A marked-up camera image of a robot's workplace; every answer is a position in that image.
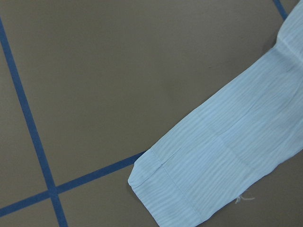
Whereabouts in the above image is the light blue button-up shirt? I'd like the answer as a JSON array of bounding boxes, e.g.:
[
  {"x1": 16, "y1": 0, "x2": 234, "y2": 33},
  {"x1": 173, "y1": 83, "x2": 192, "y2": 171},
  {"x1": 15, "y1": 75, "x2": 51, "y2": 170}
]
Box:
[{"x1": 128, "y1": 2, "x2": 303, "y2": 227}]

